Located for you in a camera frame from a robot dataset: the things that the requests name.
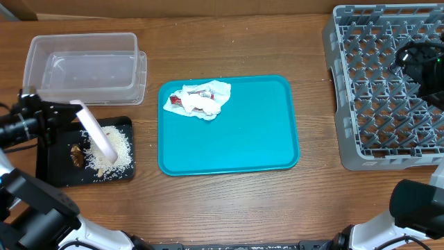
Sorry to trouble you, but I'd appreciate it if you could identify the black plastic tray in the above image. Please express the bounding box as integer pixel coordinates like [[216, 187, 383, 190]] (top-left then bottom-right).
[[35, 116, 135, 188]]

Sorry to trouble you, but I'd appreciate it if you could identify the grey dishwasher rack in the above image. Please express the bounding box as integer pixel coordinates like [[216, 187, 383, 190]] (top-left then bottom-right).
[[322, 3, 443, 171]]

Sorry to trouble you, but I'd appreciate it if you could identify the brown food scrap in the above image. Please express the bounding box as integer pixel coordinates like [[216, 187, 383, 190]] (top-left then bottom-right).
[[70, 144, 84, 168]]

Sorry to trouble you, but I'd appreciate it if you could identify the teal serving tray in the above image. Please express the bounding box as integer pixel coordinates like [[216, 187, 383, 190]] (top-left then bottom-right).
[[157, 75, 300, 176]]

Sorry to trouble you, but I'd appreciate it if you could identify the large white dinner plate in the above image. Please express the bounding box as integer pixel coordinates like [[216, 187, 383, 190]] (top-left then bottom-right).
[[69, 100, 118, 164]]

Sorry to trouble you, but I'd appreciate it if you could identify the pile of white rice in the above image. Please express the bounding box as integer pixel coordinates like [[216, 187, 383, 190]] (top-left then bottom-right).
[[82, 126, 134, 182]]

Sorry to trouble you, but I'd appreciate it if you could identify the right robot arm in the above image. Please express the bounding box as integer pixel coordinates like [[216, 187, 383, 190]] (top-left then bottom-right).
[[321, 42, 443, 249]]

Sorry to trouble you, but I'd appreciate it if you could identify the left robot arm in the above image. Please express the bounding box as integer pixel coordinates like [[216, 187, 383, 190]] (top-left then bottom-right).
[[1, 94, 152, 249]]

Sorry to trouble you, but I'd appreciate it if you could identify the red sauce packet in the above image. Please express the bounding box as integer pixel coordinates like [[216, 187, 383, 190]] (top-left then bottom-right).
[[169, 96, 182, 106]]

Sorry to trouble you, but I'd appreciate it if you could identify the clear plastic storage bin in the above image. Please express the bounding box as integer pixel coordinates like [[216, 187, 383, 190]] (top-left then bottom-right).
[[22, 33, 148, 106]]

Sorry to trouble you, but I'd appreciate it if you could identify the white napkin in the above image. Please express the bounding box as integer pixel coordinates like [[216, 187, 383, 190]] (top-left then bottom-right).
[[163, 80, 232, 121]]

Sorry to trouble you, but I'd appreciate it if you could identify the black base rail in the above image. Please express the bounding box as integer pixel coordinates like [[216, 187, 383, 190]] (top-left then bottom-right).
[[149, 240, 343, 250]]

